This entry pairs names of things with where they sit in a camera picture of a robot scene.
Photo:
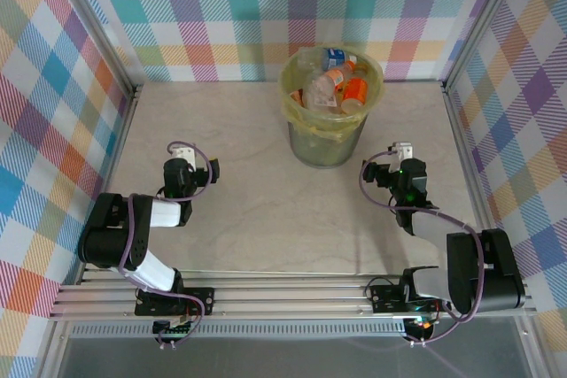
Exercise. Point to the brown and white bottle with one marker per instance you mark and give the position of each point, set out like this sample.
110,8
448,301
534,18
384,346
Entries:
296,98

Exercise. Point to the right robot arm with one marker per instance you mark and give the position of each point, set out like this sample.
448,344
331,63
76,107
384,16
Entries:
438,232

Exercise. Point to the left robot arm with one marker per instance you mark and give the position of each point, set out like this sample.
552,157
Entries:
166,214

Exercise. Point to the yellow bin liner bag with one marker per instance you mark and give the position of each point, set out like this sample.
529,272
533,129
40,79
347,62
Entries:
305,123

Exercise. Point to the translucent waste bin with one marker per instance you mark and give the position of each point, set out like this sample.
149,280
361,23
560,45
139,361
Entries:
319,152

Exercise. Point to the plaid fabric backdrop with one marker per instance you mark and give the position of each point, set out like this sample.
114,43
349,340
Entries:
35,130
221,19
531,130

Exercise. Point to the control board orange light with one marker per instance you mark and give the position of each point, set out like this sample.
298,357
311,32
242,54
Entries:
421,322

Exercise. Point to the green terminal control board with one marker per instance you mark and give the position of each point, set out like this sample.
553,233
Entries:
177,329

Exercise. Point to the aluminium frame side rail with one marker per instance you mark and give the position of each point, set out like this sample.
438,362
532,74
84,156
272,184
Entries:
452,105
118,143

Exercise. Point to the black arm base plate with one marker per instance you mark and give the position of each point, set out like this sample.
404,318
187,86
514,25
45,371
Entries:
385,298
201,298

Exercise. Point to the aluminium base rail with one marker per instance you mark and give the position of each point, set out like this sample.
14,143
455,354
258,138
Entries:
288,298

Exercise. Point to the aluminium frame post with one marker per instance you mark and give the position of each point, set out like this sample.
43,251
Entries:
99,26
484,19

